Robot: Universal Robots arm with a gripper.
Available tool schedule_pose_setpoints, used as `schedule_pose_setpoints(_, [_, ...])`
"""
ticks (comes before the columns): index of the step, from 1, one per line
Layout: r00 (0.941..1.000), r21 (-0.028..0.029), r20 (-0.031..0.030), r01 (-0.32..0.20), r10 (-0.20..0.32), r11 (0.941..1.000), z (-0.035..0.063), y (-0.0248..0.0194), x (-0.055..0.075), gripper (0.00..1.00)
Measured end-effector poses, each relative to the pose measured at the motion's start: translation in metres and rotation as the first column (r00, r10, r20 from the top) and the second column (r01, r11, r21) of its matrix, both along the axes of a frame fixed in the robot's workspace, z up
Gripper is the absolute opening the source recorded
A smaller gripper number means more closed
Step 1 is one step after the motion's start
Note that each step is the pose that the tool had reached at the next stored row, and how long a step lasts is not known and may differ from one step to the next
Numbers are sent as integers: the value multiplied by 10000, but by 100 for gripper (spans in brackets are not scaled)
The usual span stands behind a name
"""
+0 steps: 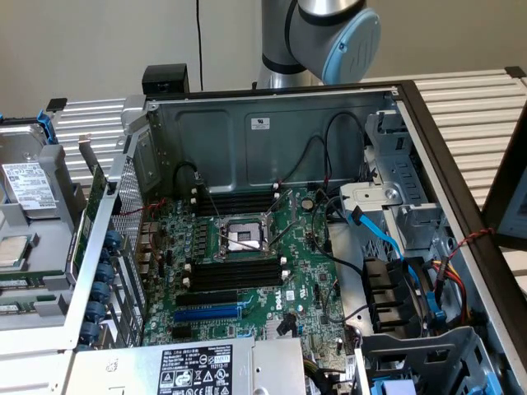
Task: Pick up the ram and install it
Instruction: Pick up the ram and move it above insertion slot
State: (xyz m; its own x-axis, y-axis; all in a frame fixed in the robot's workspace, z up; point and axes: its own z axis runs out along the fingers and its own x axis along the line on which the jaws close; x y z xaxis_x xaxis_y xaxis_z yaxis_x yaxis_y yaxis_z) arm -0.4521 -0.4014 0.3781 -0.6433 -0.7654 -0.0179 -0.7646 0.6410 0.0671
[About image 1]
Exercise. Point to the CPU socket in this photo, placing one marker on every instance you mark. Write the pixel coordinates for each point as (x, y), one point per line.
(236, 243)

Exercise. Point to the RAM slot with white clips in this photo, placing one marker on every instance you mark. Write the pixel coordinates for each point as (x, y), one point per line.
(243, 205)
(236, 282)
(243, 194)
(236, 268)

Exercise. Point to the black fan shroud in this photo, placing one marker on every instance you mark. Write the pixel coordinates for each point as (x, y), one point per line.
(383, 288)

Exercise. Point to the black framed monitor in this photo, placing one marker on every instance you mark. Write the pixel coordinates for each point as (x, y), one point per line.
(496, 197)

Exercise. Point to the blue disk carrier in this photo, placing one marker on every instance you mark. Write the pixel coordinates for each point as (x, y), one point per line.
(45, 123)

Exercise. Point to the long black expansion slot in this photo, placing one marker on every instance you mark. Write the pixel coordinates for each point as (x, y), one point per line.
(206, 299)

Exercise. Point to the blue plastic drive bracket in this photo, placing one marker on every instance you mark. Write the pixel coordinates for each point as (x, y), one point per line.
(393, 387)

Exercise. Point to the black box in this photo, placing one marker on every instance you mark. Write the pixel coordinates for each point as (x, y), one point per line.
(164, 78)

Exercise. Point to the silver power supply with label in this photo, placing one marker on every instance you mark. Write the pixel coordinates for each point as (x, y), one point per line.
(123, 370)

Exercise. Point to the green motherboard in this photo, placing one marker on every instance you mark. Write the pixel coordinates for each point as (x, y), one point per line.
(304, 263)

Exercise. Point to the metal socket cover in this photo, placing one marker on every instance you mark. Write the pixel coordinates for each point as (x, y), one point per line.
(269, 228)

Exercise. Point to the short black expansion slot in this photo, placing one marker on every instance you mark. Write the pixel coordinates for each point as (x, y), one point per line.
(182, 333)

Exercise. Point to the RAM slot with black clips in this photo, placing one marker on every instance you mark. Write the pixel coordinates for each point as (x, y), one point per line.
(243, 199)
(243, 210)
(236, 261)
(236, 274)

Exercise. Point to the grey metal PC case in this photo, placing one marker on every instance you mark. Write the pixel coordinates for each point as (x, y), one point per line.
(214, 136)

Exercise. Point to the silver CPU chip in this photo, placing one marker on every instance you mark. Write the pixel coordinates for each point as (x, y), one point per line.
(12, 251)

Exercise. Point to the blue card retention clip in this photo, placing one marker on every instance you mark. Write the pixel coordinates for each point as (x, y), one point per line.
(96, 311)
(106, 272)
(90, 331)
(112, 240)
(101, 291)

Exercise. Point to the thin metal locking lever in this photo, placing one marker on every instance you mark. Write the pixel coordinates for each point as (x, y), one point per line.
(284, 236)
(211, 201)

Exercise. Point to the silver coin battery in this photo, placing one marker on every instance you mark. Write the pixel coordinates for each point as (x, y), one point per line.
(307, 203)

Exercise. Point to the grey metal drive cage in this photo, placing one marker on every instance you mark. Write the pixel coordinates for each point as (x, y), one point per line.
(432, 349)

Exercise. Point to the black table end cap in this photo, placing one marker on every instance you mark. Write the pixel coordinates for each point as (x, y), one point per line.
(57, 105)
(515, 72)

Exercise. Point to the blue expansion slot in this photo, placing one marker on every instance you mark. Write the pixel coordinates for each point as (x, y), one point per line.
(206, 315)

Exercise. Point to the grey parts rack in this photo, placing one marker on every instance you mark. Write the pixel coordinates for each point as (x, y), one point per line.
(51, 247)

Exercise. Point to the silver finned heat sink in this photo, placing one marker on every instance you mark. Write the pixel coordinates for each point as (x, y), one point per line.
(272, 329)

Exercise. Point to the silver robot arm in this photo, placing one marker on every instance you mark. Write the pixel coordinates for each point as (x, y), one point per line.
(313, 37)

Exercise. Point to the green graphics card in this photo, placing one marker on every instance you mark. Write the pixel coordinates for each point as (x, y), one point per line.
(92, 193)

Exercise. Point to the silver hard disk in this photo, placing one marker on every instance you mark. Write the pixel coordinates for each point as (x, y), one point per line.
(24, 148)

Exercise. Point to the metal disk bay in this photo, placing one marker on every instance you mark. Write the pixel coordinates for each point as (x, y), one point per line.
(411, 173)

